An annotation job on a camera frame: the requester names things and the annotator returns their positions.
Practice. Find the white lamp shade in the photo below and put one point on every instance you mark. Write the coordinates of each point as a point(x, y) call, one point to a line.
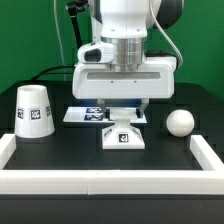
point(33, 116)

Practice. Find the white U-shaped frame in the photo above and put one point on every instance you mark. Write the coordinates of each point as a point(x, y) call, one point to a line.
point(209, 180)

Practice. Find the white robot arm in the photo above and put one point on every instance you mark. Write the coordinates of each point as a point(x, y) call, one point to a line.
point(115, 69)

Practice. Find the white lamp bulb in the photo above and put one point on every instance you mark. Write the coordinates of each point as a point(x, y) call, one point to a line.
point(180, 123)

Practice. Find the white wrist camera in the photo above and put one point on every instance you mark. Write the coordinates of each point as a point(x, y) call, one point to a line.
point(96, 52)

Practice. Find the white lamp base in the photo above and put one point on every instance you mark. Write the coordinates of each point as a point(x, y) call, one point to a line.
point(122, 135)

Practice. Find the white marker plate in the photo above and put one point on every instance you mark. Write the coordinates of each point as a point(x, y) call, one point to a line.
point(96, 115)

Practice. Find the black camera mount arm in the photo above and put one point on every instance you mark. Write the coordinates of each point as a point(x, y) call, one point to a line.
point(74, 8)

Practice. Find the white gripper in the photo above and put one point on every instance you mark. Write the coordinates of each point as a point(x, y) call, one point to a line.
point(152, 79)

